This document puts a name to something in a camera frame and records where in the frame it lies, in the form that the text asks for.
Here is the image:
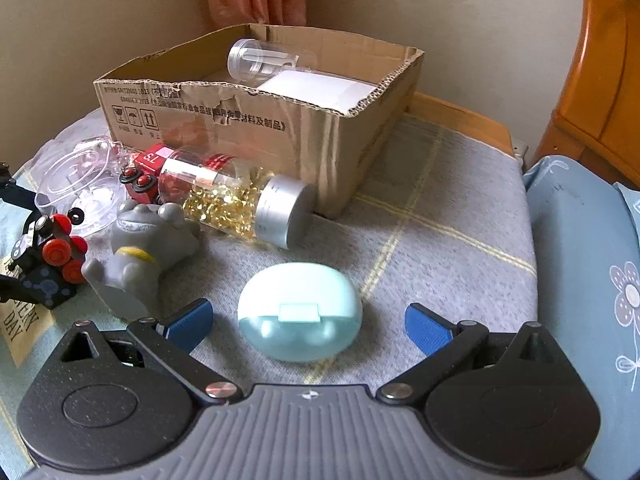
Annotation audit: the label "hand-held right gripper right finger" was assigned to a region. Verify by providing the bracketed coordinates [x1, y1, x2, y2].
[376, 302, 558, 406]

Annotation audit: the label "grey cat figurine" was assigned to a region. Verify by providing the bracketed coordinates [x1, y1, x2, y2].
[81, 199, 201, 321]

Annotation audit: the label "beige printed cloth tag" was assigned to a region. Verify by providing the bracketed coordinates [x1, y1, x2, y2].
[0, 255, 53, 367]

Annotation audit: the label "brown cardboard box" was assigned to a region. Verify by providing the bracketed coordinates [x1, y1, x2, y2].
[94, 23, 426, 221]

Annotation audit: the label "orange wooden cabinet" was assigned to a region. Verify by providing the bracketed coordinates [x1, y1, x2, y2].
[532, 0, 640, 186]

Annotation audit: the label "round clear plastic jar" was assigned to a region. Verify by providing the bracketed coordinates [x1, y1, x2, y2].
[227, 38, 321, 86]

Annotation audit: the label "white paper box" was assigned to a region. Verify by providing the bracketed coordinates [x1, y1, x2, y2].
[257, 71, 381, 116]

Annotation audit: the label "square clear plastic jar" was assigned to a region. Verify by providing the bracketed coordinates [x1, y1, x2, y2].
[36, 135, 132, 238]

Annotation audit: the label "light blue oval case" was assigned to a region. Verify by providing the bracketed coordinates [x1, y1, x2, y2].
[237, 261, 364, 363]

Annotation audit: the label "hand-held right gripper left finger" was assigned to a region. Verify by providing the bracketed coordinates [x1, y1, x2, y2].
[57, 298, 244, 407]

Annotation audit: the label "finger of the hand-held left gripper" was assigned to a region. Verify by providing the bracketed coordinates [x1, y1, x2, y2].
[0, 272, 31, 304]
[0, 162, 41, 226]

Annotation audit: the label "blue floral pillow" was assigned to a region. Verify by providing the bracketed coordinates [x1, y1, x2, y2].
[520, 155, 640, 480]

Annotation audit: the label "red wooden toy train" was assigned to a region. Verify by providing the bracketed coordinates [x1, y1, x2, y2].
[119, 142, 173, 206]

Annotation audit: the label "silver-capped bottle of gold capsules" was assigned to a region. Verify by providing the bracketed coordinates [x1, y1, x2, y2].
[159, 146, 317, 251]

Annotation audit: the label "black toy train red wheels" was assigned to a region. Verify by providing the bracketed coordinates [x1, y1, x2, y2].
[10, 212, 88, 311]

